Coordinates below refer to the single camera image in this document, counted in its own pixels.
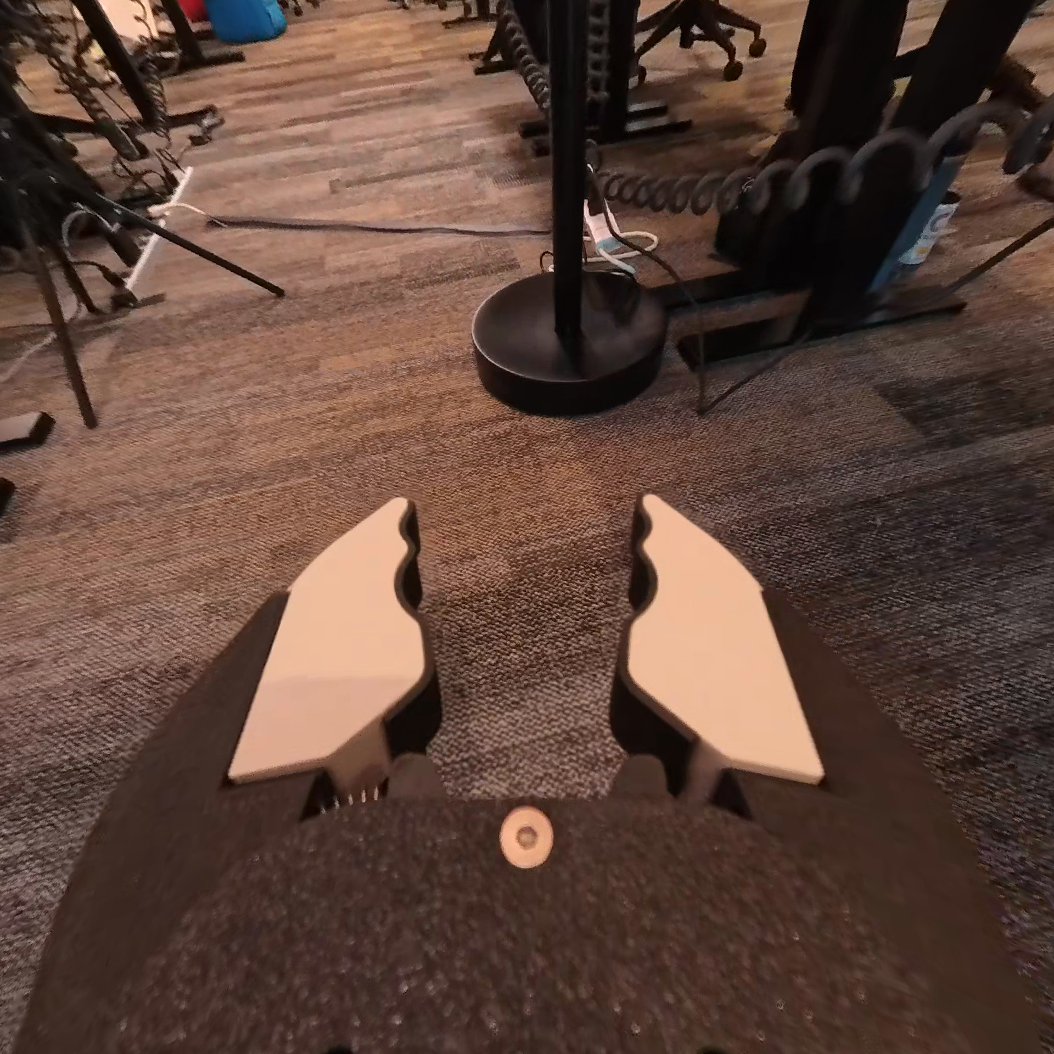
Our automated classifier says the black floor cable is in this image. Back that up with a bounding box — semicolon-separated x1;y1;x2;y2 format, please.
195;211;553;240

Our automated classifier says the black desk leg frame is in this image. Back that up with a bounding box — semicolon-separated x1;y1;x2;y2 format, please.
676;1;1054;367

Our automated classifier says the black chair base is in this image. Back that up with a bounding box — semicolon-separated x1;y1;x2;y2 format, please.
635;1;769;83

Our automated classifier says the black coiled cable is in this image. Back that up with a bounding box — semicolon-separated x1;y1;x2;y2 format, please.
503;17;775;215

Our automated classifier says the blue white object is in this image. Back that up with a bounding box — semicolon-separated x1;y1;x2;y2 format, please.
873;157;965;298

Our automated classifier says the blue round object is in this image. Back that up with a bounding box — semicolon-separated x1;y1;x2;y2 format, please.
206;1;289;46

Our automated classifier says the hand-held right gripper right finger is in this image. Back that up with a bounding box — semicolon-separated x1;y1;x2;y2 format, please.
610;493;828;798

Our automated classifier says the white plug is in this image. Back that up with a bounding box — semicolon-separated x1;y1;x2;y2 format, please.
580;206;643;273

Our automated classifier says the white power strip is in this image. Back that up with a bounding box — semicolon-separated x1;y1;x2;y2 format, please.
124;165;194;298

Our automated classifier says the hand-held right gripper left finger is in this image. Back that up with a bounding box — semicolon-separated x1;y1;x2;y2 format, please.
226;498;442;795

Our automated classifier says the black pole round base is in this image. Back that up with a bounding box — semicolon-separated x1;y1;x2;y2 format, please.
472;1;670;416

